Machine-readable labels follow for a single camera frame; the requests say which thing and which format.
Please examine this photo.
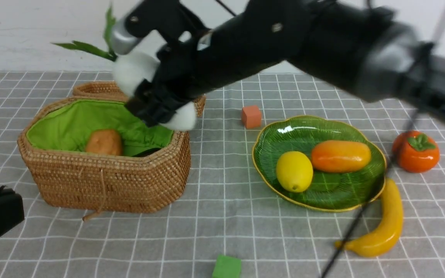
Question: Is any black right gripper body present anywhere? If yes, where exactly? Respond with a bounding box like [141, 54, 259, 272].
[151, 28, 223, 101]

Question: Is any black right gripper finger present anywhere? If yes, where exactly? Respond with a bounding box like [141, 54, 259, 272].
[125, 80, 192, 128]

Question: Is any white radish with green leaves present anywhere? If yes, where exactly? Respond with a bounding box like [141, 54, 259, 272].
[53, 3, 198, 131]

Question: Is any dark purple eggplant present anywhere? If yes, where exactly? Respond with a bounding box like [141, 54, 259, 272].
[132, 147, 162, 157]

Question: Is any brown potato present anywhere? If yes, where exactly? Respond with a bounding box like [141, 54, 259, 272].
[85, 129, 123, 156]

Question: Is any yellow lemon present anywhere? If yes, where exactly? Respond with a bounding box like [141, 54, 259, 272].
[275, 151, 314, 193]

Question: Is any orange yellow mango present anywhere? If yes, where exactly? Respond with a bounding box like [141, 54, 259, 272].
[311, 140, 372, 173]

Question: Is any orange persimmon with green calyx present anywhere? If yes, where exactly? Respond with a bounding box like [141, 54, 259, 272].
[392, 131, 440, 173]

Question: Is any yellow banana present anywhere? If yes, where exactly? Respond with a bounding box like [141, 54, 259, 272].
[344, 178, 403, 258]

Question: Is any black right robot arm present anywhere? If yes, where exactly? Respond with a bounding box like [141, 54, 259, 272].
[110, 0, 445, 130]

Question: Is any woven wicker basket green lining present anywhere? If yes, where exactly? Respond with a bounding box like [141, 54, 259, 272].
[17, 97, 191, 213]

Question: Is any woven wicker basket lid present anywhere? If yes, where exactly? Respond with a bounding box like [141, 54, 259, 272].
[73, 81, 206, 118]

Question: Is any orange foam cube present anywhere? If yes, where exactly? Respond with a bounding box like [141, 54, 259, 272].
[241, 105, 262, 129]

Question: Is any grey checked tablecloth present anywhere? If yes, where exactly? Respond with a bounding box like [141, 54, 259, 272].
[0, 71, 445, 278]

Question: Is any green leaf-shaped glass plate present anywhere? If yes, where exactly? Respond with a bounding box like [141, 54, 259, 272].
[252, 115, 387, 212]

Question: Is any green foam cube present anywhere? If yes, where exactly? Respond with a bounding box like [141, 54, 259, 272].
[212, 254, 242, 278]

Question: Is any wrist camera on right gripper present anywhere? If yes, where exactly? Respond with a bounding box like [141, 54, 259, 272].
[110, 0, 207, 55]

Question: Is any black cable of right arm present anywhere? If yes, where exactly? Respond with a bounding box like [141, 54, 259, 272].
[319, 108, 420, 278]

